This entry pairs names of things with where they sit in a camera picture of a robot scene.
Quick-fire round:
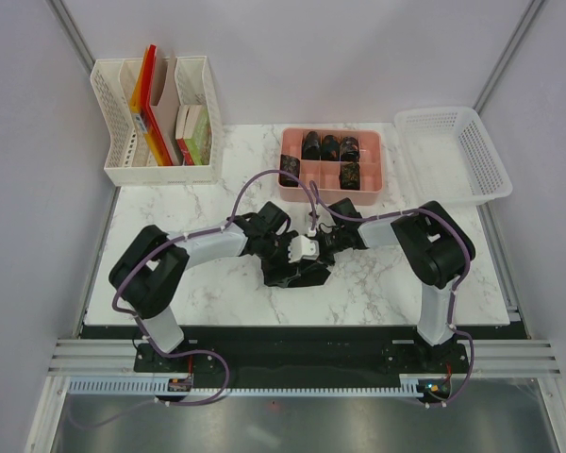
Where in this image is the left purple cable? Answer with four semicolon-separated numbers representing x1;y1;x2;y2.
68;168;318;430

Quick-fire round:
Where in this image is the cream desktop file organizer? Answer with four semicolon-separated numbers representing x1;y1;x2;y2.
90;51;224;187

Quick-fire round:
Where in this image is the long black necktie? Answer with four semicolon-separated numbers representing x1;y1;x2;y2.
283;260;331;288

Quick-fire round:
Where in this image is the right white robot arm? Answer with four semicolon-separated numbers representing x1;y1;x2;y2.
316;198;475;372

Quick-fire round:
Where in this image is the pink compartment tray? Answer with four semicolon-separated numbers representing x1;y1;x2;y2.
278;127;385;206

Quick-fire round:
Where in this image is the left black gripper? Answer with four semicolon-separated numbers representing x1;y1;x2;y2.
258;231;301;289

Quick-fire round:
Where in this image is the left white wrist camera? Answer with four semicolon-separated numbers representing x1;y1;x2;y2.
288;228;320;263

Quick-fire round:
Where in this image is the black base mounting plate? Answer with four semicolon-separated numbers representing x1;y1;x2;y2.
134;327;468;387

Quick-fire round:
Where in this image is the aluminium frame rail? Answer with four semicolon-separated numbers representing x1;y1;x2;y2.
48;339;560;378

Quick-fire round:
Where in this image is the rolled tie front right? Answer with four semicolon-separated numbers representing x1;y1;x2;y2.
339;161;360;191

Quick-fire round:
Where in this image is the white slotted cable duct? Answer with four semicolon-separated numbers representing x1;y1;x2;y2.
67;374;447;398

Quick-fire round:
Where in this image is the rolled tie back middle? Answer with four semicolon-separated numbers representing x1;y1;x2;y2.
321;134;340;161

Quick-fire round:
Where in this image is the rolled tie back left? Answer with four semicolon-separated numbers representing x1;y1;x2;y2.
301;130;321;160

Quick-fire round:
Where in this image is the purple cable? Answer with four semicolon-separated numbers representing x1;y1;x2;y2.
68;168;318;430
307;181;476;410

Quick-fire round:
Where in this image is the beige cardboard folder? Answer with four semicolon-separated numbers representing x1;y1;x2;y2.
151;48;184;166

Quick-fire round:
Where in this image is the rolled tie back right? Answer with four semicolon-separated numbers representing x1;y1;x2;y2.
340;136;360;162

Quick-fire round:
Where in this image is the white plastic basket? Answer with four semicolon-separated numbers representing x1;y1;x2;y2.
393;107;513;208

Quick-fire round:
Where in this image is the cream paperback book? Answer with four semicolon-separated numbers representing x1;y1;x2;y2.
175;105;203;140

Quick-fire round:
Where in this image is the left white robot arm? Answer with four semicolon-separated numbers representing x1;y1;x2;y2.
108;202;291;371

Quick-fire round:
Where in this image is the rolled tie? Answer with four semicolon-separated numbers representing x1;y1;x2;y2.
340;136;360;162
339;161;360;191
301;130;321;160
321;134;340;161

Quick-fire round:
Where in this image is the rolled tie floral left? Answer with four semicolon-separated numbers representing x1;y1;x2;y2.
279;154;300;187

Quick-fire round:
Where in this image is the red orange folder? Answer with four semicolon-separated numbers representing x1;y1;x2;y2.
128;44;173;166

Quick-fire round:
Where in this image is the green book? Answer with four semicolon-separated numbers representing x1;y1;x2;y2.
183;105;211;165

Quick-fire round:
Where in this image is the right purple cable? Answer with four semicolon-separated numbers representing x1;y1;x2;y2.
307;181;476;410

